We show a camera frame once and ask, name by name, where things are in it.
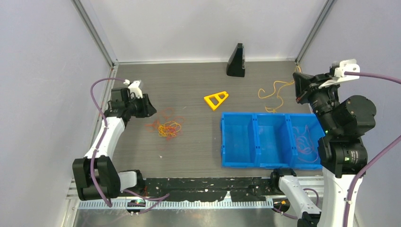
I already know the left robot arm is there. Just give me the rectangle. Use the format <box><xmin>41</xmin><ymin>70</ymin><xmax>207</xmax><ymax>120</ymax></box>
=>
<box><xmin>72</xmin><ymin>87</ymin><xmax>157</xmax><ymax>201</ymax></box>

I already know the black wedge stand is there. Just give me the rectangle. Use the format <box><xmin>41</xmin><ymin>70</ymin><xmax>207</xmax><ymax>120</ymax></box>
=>
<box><xmin>226</xmin><ymin>43</ymin><xmax>245</xmax><ymax>78</ymax></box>

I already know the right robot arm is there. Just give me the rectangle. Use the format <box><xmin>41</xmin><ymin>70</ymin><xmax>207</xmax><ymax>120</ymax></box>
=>
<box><xmin>270</xmin><ymin>72</ymin><xmax>376</xmax><ymax>227</ymax></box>

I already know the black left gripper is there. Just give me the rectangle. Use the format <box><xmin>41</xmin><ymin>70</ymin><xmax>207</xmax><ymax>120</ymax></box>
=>
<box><xmin>125</xmin><ymin>94</ymin><xmax>156</xmax><ymax>118</ymax></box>

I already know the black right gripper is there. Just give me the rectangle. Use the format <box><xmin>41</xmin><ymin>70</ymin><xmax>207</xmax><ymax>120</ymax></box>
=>
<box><xmin>292</xmin><ymin>70</ymin><xmax>341</xmax><ymax>132</ymax></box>

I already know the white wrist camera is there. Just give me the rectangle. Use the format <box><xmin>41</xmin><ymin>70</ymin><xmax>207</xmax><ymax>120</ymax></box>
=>
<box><xmin>319</xmin><ymin>59</ymin><xmax>360</xmax><ymax>89</ymax></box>
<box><xmin>123</xmin><ymin>79</ymin><xmax>143</xmax><ymax>99</ymax></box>

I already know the orange cable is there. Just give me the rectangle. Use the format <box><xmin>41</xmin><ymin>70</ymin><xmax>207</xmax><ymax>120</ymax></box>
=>
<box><xmin>144</xmin><ymin>108</ymin><xmax>184</xmax><ymax>141</ymax></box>

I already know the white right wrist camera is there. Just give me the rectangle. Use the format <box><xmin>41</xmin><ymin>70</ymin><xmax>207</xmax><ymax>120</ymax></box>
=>
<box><xmin>319</xmin><ymin>59</ymin><xmax>360</xmax><ymax>89</ymax></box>

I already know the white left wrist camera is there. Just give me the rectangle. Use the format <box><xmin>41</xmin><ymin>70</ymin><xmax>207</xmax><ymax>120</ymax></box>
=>
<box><xmin>123</xmin><ymin>79</ymin><xmax>143</xmax><ymax>99</ymax></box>

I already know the yellow triangular plastic frame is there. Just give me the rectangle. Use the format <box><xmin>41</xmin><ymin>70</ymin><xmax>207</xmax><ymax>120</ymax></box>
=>
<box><xmin>203</xmin><ymin>91</ymin><xmax>229</xmax><ymax>111</ymax></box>

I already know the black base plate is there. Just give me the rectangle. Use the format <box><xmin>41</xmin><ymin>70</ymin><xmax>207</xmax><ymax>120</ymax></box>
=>
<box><xmin>128</xmin><ymin>177</ymin><xmax>284</xmax><ymax>202</ymax></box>

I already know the blue three-compartment bin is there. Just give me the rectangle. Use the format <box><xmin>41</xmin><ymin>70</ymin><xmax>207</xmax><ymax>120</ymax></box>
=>
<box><xmin>220</xmin><ymin>112</ymin><xmax>325</xmax><ymax>170</ymax></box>

